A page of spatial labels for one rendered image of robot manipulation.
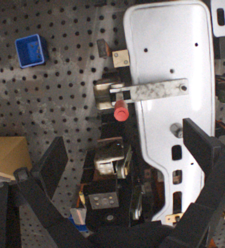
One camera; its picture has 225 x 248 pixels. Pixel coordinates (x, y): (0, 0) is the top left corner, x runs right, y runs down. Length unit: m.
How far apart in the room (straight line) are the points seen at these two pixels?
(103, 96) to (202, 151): 0.32
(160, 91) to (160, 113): 0.11
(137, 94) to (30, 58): 0.55
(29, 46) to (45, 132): 0.38
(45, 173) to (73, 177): 0.83
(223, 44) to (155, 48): 0.19
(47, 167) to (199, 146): 0.13
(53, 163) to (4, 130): 0.83
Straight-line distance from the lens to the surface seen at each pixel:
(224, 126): 0.69
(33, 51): 0.86
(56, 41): 0.83
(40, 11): 0.86
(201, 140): 0.17
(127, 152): 0.52
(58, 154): 0.20
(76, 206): 0.59
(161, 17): 0.51
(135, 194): 0.61
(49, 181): 0.17
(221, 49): 0.59
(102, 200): 0.50
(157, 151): 0.57
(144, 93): 0.43
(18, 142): 0.90
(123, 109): 0.30
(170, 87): 0.44
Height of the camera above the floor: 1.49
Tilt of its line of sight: 70 degrees down
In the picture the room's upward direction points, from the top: 177 degrees counter-clockwise
